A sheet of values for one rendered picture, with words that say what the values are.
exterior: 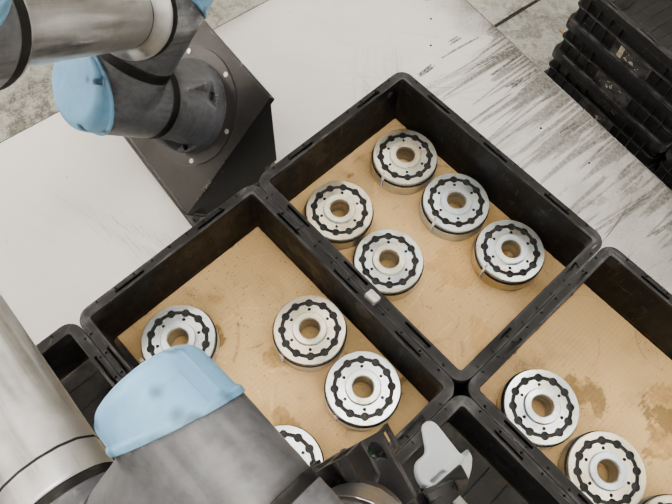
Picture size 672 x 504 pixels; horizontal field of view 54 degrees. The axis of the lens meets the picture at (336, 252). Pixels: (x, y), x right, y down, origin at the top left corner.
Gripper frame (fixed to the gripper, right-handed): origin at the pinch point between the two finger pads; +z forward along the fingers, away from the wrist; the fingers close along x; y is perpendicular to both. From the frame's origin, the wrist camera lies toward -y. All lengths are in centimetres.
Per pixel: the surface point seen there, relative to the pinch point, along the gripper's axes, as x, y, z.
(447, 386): -7.7, 6.0, 18.4
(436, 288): -12.4, 18.3, 32.8
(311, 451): 11.8, 6.8, 19.3
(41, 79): 65, 146, 116
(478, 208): -23.9, 25.9, 34.6
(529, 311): -21.5, 9.1, 23.8
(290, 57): -10, 74, 55
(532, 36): -83, 88, 158
